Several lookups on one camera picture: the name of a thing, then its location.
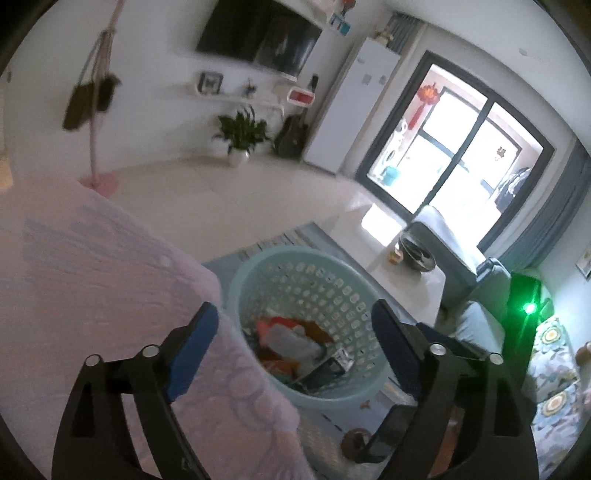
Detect red knot hanging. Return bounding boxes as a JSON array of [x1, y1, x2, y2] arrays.
[[409, 82, 440, 127]]

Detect black flat object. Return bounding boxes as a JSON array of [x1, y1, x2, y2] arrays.
[[355, 404, 419, 463]]

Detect hanging clothes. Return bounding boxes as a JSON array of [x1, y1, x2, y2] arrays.
[[494, 167, 532, 208]]

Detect pink floral tablecloth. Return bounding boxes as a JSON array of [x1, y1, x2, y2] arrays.
[[0, 173, 315, 480]]

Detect washing machine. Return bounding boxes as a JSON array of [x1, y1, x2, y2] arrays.
[[381, 129, 407, 178]]

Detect white standing air conditioner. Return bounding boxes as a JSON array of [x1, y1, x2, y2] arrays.
[[302, 37, 402, 175]]

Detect black guitar bag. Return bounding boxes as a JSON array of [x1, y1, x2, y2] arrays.
[[273, 74, 319, 160]]

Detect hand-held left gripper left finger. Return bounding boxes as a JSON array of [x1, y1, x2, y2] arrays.
[[52, 302, 220, 480]]

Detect grey curtain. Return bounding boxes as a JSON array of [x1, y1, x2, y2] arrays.
[[496, 138, 591, 278], [385, 11, 426, 54]]

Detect potted green plant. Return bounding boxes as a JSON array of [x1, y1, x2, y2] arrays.
[[212, 105, 273, 167]]

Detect brown tote bag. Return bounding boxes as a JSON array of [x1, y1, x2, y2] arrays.
[[62, 32, 100, 131]]

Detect metal bowl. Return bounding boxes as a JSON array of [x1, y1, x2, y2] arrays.
[[398, 233, 437, 273]]

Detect light blue laundry basket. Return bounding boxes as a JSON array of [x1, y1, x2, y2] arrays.
[[228, 246, 419, 412]]

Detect brown paper piece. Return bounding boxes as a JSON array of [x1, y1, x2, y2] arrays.
[[302, 320, 335, 344]]

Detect glossy coffee table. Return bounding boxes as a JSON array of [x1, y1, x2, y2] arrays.
[[318, 203, 448, 328]]

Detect sliding glass door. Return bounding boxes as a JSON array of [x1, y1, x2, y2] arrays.
[[355, 51, 556, 250]]

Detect wall-mounted television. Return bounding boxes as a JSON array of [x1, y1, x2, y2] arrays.
[[195, 0, 322, 77]]

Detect framed wall picture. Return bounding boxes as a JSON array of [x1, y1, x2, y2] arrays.
[[576, 240, 591, 280]]

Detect brown round object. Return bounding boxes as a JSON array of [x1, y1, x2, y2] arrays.
[[341, 428, 372, 455]]

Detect pink coat rack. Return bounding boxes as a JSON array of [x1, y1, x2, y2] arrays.
[[78, 0, 125, 195]]

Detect white low wall shelf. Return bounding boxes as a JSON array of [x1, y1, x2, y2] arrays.
[[182, 76, 287, 112]]

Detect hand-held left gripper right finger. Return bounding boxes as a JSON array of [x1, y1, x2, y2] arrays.
[[370, 299, 541, 480]]

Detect butterfly picture frame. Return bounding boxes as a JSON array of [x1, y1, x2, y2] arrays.
[[198, 71, 223, 95]]

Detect grey sofa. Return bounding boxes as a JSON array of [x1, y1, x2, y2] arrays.
[[409, 205, 555, 370]]

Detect small black bag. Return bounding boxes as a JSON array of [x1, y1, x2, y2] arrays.
[[96, 74, 122, 112]]

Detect patterned cushions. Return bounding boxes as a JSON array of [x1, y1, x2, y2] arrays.
[[526, 316, 591, 476]]

